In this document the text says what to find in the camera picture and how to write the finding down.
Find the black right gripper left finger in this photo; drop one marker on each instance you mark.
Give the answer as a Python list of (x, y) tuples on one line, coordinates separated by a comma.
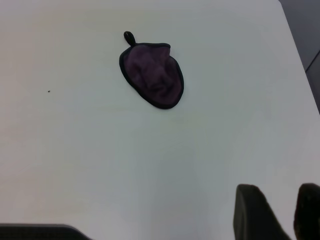
[(255, 215)]

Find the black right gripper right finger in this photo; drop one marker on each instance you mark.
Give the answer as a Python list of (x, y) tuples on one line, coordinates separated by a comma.
[(308, 212)]

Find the purple cloth with black trim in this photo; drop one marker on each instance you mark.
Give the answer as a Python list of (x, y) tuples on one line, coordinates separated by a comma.
[(152, 75)]

